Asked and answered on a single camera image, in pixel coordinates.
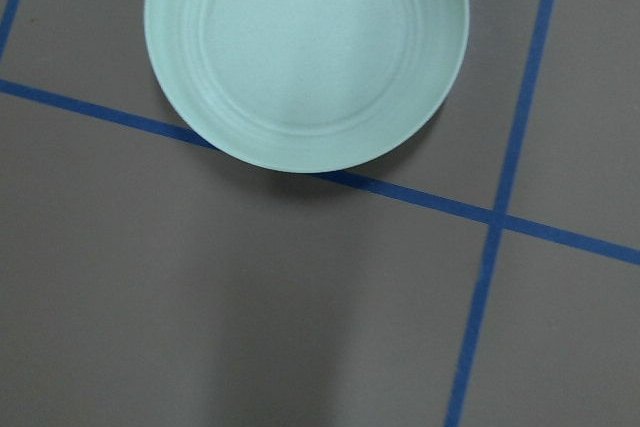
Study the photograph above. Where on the light green plate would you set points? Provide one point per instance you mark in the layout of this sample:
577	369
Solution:
306	86

